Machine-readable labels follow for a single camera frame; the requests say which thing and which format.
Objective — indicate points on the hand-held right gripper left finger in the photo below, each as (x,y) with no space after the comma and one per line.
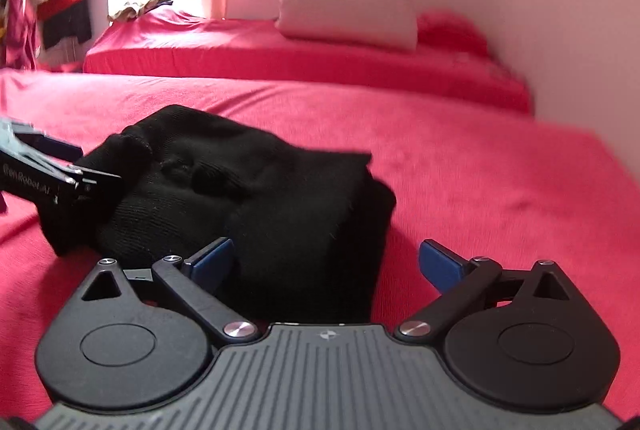
(215,265)

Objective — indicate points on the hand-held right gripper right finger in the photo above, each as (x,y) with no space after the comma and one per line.
(440,266)

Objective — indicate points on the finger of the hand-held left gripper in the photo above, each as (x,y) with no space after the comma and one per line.
(97,184)
(55,147)

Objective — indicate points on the black pants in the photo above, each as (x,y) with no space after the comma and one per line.
(275,210)

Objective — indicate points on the brown patterned cloth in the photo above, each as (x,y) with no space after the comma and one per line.
(140,8)

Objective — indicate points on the narrow bed with red sheet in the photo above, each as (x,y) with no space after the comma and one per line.
(225,49)

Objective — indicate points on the red pillow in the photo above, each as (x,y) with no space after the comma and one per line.
(450,34)

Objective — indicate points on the white pillow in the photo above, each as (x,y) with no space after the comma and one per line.
(350,19)

